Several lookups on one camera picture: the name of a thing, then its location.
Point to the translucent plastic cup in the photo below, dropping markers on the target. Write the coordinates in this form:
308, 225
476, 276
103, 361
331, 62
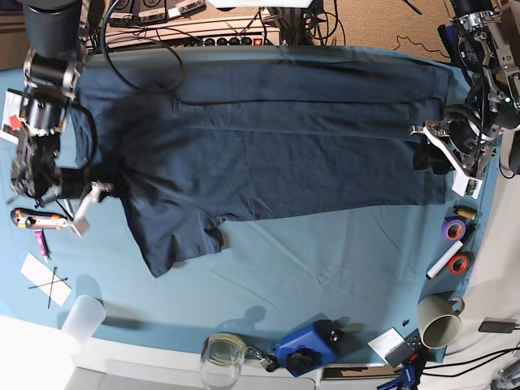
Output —
85, 317

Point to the blue spring clamp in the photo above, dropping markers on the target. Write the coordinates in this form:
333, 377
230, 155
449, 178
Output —
409, 376

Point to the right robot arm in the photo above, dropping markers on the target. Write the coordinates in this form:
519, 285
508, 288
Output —
57, 36

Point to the pink glue tube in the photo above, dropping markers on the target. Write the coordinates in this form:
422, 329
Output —
42, 246

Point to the booklet with red cube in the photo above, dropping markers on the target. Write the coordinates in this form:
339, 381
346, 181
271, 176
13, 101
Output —
11, 122

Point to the grey remote control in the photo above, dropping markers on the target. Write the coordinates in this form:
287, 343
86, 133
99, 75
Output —
411, 345

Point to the dark blue T-shirt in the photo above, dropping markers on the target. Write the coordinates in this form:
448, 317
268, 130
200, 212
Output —
219, 141

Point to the orange grey utility knife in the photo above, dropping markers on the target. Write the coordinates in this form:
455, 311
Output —
33, 219

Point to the beige ceramic mug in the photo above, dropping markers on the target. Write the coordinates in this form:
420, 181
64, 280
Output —
439, 322

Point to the black hairpin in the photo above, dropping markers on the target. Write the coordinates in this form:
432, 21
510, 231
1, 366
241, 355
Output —
54, 281
51, 287

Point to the white small box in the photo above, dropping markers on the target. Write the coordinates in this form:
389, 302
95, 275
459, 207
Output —
385, 343

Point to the light blue table cloth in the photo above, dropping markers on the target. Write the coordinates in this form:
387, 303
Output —
365, 267

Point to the white paper card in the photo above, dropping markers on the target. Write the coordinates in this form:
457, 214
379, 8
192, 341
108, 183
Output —
38, 273

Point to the clear drinking glass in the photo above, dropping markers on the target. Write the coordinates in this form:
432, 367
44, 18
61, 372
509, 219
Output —
222, 358

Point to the black power adapter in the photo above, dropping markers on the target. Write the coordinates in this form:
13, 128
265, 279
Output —
498, 325

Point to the small green yellow battery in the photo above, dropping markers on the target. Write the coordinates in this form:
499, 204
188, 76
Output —
466, 212

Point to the purple tape roll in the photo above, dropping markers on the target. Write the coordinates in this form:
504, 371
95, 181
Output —
453, 229

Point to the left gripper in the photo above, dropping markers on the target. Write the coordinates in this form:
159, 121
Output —
481, 125

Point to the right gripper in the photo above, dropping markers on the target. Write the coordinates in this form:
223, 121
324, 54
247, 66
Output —
35, 176

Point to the black power strip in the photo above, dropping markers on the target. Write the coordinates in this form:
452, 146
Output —
272, 39

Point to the white marker pen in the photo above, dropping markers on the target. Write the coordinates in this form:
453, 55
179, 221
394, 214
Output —
444, 259

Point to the small metal padlock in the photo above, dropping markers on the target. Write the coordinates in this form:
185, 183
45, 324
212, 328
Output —
268, 362

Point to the blue clamp block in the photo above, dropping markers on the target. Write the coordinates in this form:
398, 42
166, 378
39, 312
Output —
308, 348

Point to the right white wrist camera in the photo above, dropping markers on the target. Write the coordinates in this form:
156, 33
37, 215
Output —
97, 190

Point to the red tape roll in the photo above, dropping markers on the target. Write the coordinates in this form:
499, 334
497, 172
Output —
459, 263

